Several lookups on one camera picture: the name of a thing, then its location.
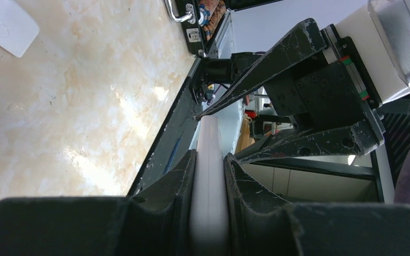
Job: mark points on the black poker chip case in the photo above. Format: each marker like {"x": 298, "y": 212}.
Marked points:
{"x": 186, "y": 12}

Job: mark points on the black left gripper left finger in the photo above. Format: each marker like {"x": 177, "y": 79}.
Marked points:
{"x": 152, "y": 222}

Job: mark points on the orange blue chip stack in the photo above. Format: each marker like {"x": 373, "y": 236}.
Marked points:
{"x": 210, "y": 14}

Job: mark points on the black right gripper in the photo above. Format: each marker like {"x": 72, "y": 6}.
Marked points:
{"x": 317, "y": 79}

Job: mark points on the white battery cover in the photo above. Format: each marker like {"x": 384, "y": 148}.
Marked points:
{"x": 17, "y": 28}

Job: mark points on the white remote control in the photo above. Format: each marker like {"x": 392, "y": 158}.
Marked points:
{"x": 209, "y": 221}

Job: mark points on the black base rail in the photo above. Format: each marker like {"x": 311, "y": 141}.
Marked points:
{"x": 175, "y": 135}

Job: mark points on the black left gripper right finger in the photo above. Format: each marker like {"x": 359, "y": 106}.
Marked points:
{"x": 262, "y": 223}

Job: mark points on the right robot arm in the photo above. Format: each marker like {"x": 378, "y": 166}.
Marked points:
{"x": 226, "y": 69}

